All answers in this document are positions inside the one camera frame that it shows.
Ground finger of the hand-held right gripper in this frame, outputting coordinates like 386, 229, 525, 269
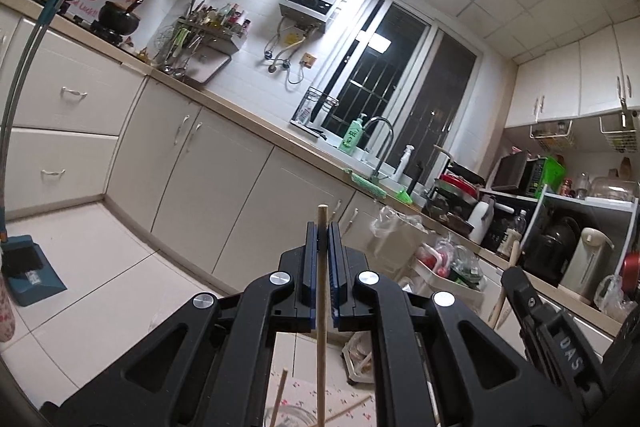
501, 266, 566, 374

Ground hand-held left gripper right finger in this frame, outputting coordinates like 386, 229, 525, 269
328, 223, 585, 427

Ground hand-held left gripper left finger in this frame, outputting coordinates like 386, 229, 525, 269
42, 222, 319, 427

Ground long wooden chopstick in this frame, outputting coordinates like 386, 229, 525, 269
316, 204, 330, 427
487, 239, 522, 330

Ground bunch of chopsticks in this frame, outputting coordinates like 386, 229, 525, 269
271, 369, 375, 427

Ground clear glass jar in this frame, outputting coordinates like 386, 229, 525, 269
264, 401, 326, 427

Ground black rice cooker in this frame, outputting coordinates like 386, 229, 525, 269
522, 217, 581, 286

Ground clear plastic bag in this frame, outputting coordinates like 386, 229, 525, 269
370, 206, 427, 269

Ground beige electric thermo pot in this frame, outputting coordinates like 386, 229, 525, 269
560, 227, 616, 306

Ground white trolley with groceries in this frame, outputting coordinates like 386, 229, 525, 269
400, 232, 492, 309

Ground green dish cloth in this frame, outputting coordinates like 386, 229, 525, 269
350, 172, 389, 200

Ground white thermos jug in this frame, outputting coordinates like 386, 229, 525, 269
467, 200, 496, 246

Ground red pot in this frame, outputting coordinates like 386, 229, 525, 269
622, 252, 640, 303

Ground white shelf rack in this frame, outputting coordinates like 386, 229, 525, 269
520, 191, 640, 308

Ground cherry print tablecloth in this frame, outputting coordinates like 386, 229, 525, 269
267, 377, 377, 427

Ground white spray bottle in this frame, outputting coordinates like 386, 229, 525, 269
395, 144, 417, 184

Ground green soap bottle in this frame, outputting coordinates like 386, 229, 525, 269
339, 113, 368, 156

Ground stack of pots and dishes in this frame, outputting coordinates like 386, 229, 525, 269
425, 162, 487, 234

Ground dark microwave oven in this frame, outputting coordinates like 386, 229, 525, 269
492, 152, 546, 198

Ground cream lower kitchen cabinets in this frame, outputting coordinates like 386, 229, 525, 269
0, 2, 616, 348

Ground cream kitchen cabinets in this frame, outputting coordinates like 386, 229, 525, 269
504, 22, 640, 130
0, 2, 616, 348

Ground chrome kitchen faucet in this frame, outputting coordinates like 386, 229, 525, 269
362, 117, 397, 182

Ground barred kitchen window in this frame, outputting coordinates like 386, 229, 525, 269
320, 0, 482, 190

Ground grey cutting board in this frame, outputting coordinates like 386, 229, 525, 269
187, 52, 233, 86

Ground cream upper kitchen cabinets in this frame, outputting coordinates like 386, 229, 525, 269
504, 22, 640, 130

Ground teal dustpan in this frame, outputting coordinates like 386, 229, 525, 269
0, 0, 68, 308

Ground floral patterned bin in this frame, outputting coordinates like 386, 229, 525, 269
0, 277, 16, 343

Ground gas stove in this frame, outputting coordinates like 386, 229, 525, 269
90, 19, 127, 46

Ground black cooking pot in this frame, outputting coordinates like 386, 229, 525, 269
97, 0, 144, 38

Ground wire dish rack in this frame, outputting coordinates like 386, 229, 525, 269
290, 87, 341, 131

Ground hanging white wire basket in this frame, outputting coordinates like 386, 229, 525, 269
599, 112, 640, 154
530, 121, 576, 154

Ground water heater hoses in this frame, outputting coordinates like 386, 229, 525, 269
262, 17, 307, 86

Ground wall utensil rack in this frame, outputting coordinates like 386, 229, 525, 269
155, 0, 251, 82

